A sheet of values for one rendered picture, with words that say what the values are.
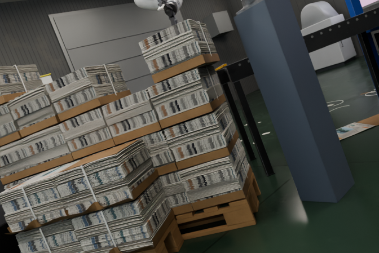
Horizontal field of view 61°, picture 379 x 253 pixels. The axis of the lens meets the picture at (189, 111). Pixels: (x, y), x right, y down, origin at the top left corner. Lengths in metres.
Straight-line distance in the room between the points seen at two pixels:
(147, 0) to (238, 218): 1.33
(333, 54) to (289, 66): 6.31
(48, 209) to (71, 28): 5.30
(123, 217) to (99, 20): 5.83
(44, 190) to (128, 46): 5.63
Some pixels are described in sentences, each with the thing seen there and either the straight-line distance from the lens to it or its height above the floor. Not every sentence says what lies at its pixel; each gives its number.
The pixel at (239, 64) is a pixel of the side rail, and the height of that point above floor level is 0.78.
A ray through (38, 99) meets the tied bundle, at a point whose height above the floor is 1.00.
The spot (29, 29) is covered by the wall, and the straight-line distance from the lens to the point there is 6.60.
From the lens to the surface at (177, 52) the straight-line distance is 1.59.
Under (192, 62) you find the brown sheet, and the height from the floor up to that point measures 0.86.
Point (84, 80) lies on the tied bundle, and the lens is 1.81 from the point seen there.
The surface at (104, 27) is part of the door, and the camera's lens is 7.03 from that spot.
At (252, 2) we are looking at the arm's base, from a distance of 1.61.
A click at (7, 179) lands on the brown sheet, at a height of 0.63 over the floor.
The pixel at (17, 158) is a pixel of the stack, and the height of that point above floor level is 0.73.
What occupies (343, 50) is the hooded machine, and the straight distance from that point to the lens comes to 7.83.
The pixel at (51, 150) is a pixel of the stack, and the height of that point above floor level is 0.70.
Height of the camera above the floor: 0.75
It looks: 4 degrees down
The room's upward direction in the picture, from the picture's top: 21 degrees counter-clockwise
